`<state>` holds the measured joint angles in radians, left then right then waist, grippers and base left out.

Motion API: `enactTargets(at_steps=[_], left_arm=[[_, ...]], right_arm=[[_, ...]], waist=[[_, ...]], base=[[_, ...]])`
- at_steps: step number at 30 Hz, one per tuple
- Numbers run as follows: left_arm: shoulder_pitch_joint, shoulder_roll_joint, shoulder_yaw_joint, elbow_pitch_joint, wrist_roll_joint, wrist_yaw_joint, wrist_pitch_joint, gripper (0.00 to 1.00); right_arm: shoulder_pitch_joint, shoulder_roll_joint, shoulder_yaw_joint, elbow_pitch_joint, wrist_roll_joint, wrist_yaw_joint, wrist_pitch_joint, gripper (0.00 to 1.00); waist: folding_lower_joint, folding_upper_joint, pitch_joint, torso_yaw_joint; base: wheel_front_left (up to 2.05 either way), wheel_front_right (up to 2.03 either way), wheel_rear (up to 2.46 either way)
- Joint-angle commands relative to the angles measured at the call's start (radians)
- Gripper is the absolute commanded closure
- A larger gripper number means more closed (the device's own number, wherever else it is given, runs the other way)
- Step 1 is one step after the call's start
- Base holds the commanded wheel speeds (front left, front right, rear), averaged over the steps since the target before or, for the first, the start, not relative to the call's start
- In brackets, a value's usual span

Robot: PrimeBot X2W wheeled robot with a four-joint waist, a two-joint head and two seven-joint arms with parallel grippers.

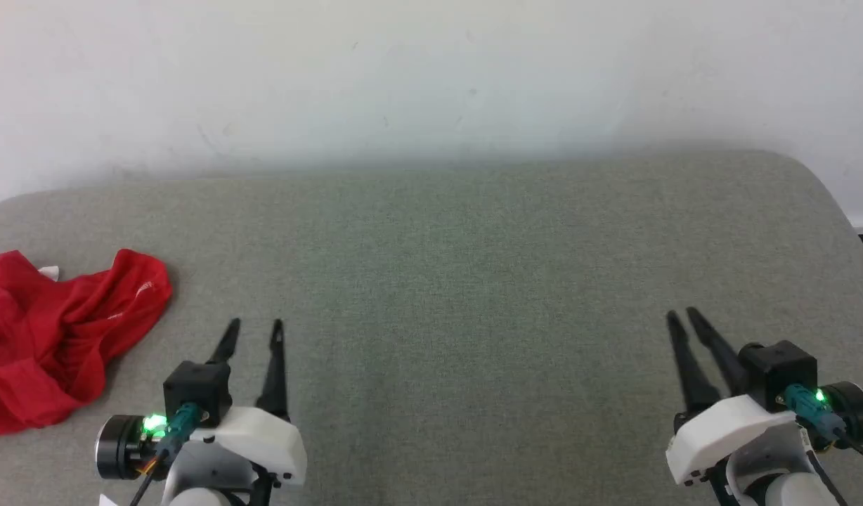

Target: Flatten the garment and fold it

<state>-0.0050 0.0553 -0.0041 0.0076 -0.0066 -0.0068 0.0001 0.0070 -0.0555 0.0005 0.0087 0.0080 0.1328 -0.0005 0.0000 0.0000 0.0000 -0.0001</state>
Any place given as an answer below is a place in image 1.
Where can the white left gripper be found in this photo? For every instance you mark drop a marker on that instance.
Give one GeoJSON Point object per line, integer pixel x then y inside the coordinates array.
{"type": "Point", "coordinates": [263, 439]}

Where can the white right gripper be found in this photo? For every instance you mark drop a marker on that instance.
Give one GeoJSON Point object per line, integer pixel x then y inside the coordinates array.
{"type": "Point", "coordinates": [719, 432]}

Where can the red Bulls 23 jersey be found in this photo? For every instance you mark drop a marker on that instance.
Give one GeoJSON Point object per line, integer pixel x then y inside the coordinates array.
{"type": "Point", "coordinates": [45, 337]}

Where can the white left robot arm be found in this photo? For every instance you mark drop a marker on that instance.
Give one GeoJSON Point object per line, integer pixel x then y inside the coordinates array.
{"type": "Point", "coordinates": [196, 499]}

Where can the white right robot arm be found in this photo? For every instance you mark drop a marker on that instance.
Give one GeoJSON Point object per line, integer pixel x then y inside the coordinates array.
{"type": "Point", "coordinates": [800, 492]}

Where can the grey-green fabric sofa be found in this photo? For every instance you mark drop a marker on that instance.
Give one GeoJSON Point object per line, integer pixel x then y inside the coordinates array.
{"type": "Point", "coordinates": [459, 281]}

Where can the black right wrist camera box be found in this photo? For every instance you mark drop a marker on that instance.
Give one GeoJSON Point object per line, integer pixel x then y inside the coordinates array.
{"type": "Point", "coordinates": [779, 376]}

